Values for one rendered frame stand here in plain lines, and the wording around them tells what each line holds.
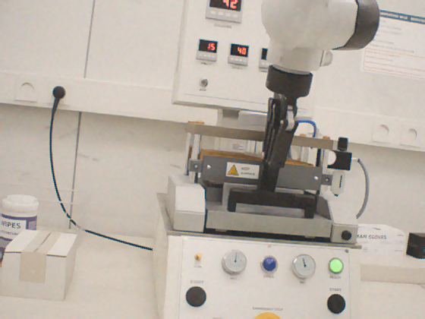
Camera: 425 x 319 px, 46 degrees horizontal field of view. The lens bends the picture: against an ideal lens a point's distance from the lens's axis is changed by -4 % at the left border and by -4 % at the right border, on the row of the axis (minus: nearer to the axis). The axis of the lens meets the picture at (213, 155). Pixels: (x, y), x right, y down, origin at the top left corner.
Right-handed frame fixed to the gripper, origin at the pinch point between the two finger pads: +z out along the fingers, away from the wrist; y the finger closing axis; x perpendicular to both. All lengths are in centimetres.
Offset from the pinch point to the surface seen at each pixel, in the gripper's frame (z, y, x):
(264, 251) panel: 8.7, 9.6, -0.6
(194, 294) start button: 13.8, 16.1, -12.2
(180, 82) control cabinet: -7.1, -31.4, -15.4
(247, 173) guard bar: 1.0, -3.9, -3.0
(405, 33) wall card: -21, -78, 59
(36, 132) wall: 24, -68, -55
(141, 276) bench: 35.2, -16.5, -19.5
